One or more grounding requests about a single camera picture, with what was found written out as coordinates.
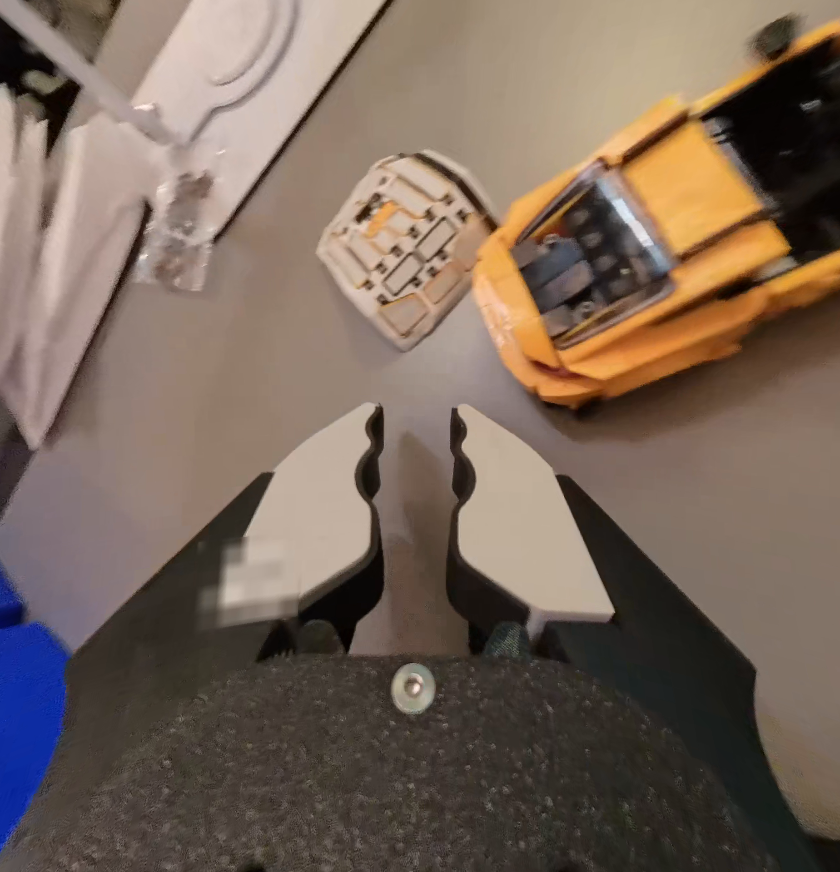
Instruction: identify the yellow lego car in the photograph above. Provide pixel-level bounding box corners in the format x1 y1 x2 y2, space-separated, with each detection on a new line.
471 17 840 410

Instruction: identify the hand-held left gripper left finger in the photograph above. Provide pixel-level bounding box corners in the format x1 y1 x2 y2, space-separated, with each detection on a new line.
244 402 387 659

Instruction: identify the white sticker sheet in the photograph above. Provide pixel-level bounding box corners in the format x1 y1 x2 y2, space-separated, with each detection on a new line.
316 150 499 353

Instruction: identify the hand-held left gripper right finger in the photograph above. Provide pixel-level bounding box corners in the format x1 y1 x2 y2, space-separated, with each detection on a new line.
446 403 616 649

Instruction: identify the white book stand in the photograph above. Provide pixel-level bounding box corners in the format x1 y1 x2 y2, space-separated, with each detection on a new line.
0 0 393 239

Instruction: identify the clear plastic parts bag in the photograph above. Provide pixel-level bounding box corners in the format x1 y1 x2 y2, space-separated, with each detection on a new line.
130 146 226 294

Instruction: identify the blue plastic bin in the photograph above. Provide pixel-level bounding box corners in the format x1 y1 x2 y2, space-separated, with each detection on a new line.
0 545 73 866

